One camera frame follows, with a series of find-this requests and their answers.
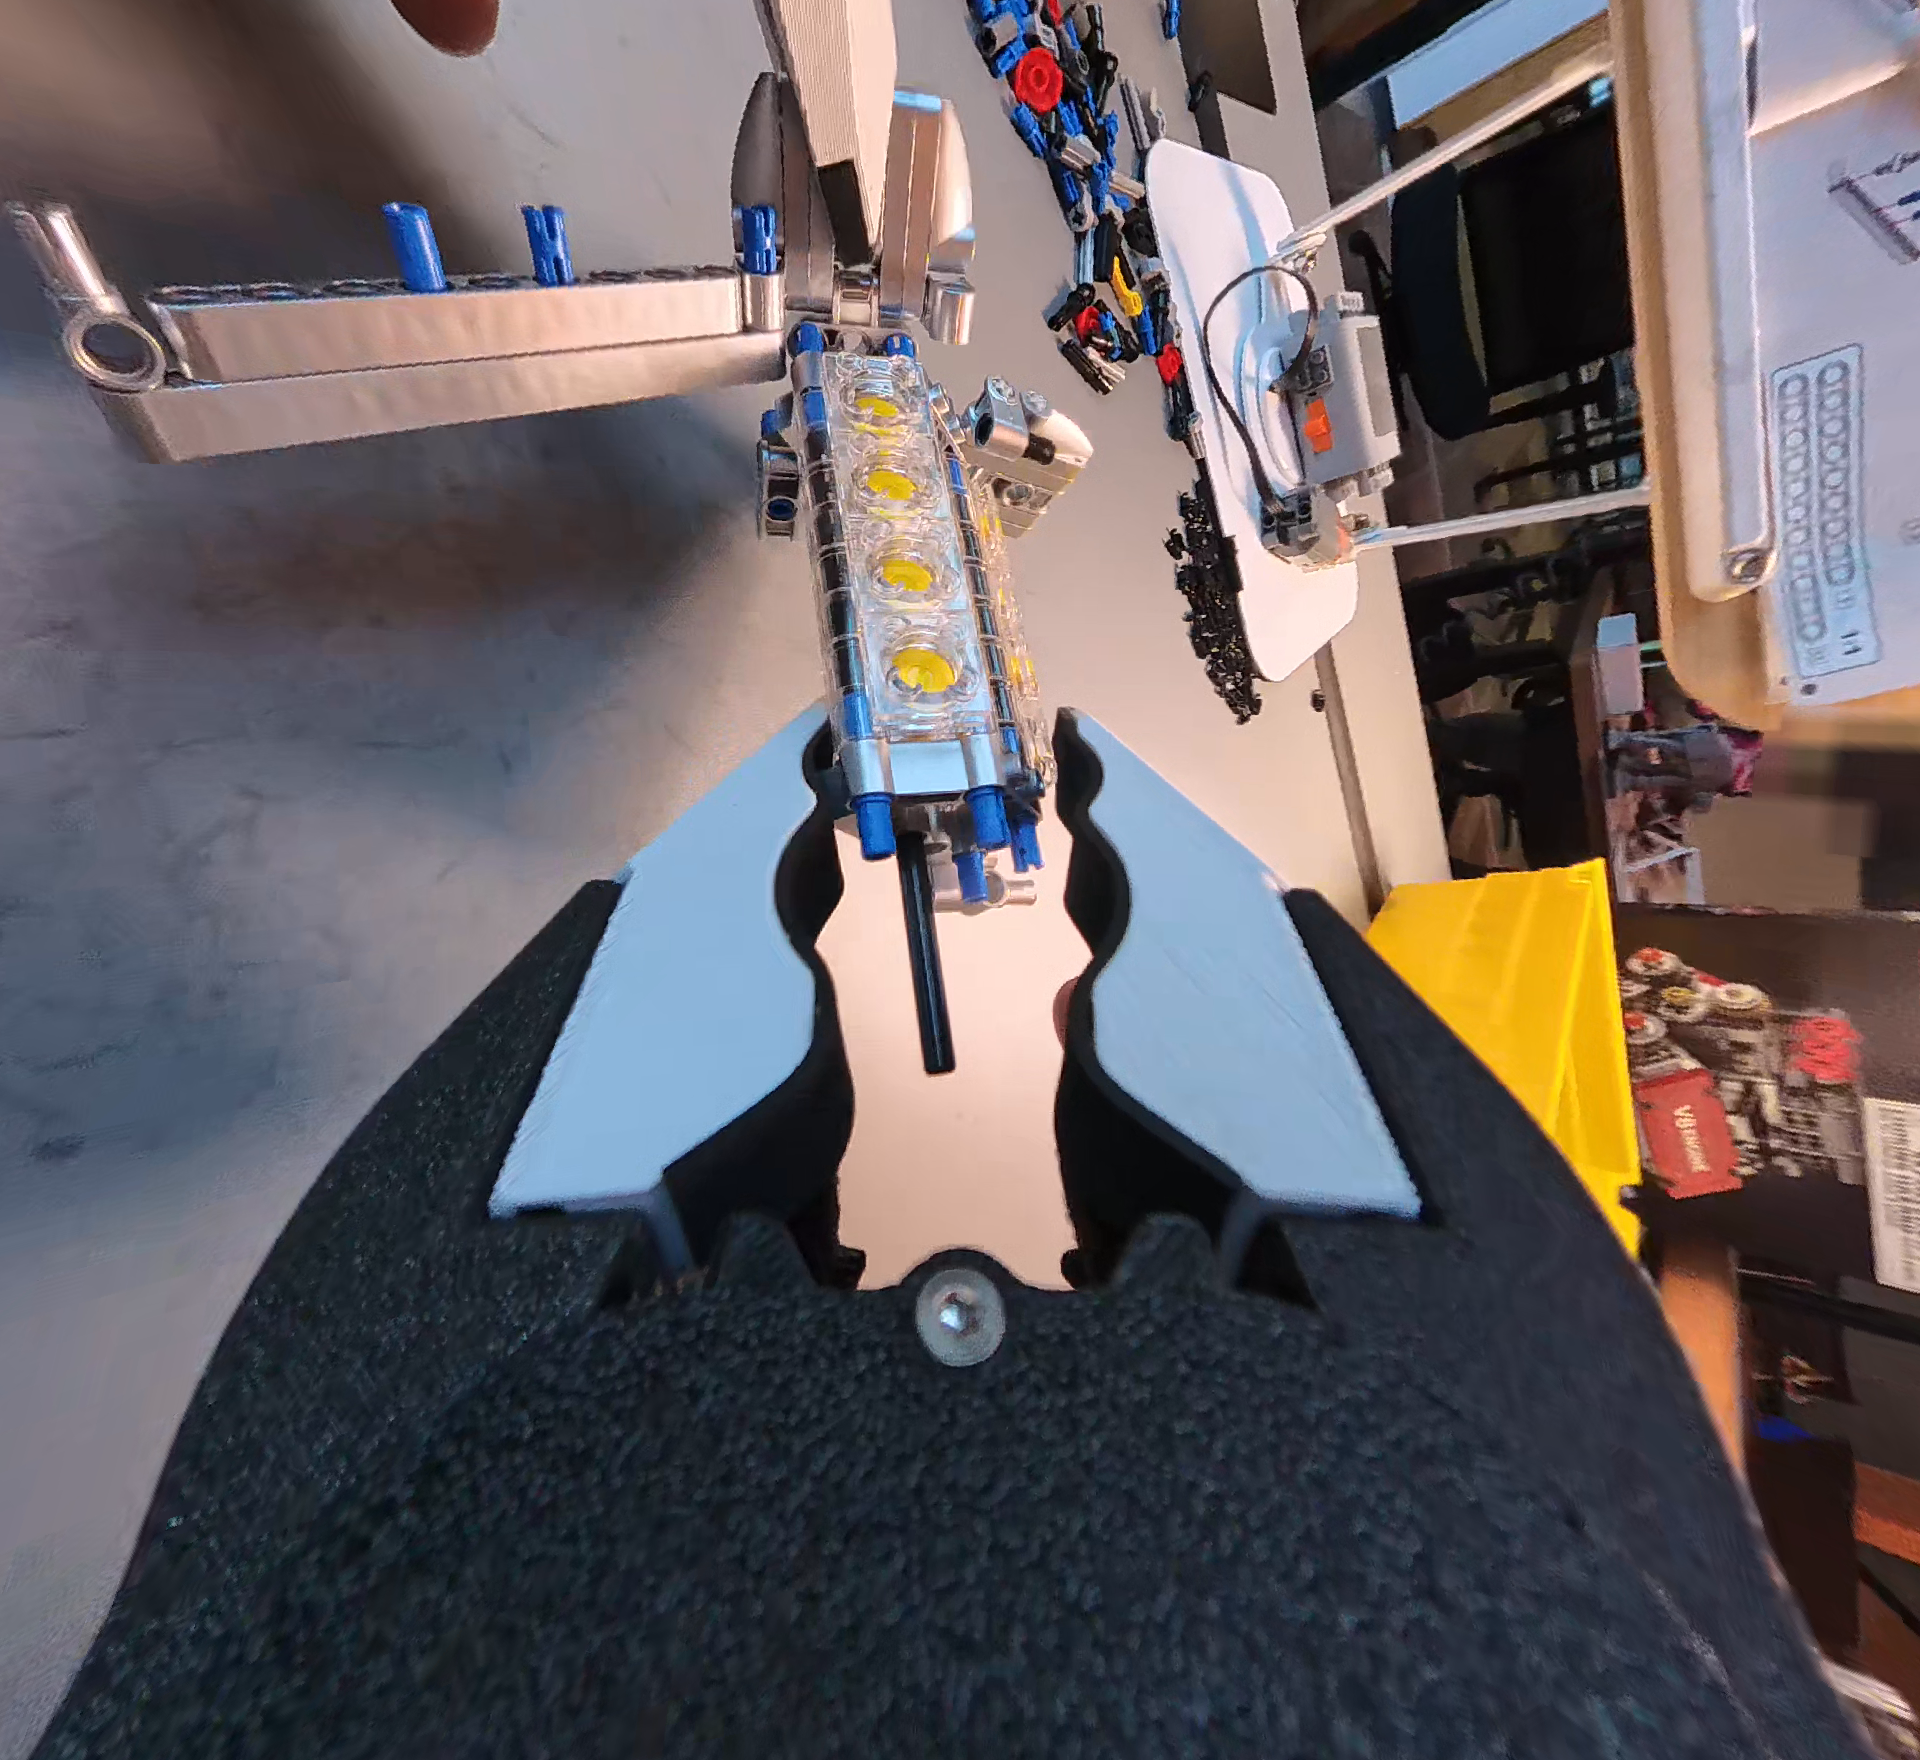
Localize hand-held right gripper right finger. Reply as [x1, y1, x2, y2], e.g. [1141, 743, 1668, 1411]
[1051, 708, 1424, 1282]

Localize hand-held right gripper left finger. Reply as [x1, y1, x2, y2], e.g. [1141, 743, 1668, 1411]
[492, 708, 857, 1274]

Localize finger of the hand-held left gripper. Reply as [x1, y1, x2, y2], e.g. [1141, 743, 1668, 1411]
[734, 0, 902, 268]

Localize grey beam with motor block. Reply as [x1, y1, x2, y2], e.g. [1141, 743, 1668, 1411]
[6, 72, 976, 464]

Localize clear engine block yellow crankshaft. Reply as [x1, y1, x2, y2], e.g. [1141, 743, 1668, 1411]
[754, 320, 1097, 1078]

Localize pile of mixed brick parts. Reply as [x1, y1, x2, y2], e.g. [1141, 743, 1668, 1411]
[878, 0, 1198, 445]

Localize nested yellow empty bins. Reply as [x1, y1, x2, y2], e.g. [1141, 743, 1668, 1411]
[1367, 861, 1643, 1252]

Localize pile of black pins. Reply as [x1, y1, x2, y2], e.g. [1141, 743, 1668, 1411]
[1167, 486, 1267, 724]

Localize black engine kit box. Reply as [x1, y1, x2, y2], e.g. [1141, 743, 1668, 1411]
[1611, 906, 1920, 1297]

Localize grey toy motor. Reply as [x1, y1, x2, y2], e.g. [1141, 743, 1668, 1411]
[1260, 488, 1355, 565]

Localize grey battery box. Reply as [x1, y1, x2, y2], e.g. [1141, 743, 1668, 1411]
[1274, 290, 1408, 489]

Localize black office chair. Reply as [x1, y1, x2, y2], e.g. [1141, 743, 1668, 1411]
[1388, 110, 1643, 507]

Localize black motor cable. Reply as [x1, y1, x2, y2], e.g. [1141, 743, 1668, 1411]
[1200, 267, 1325, 517]

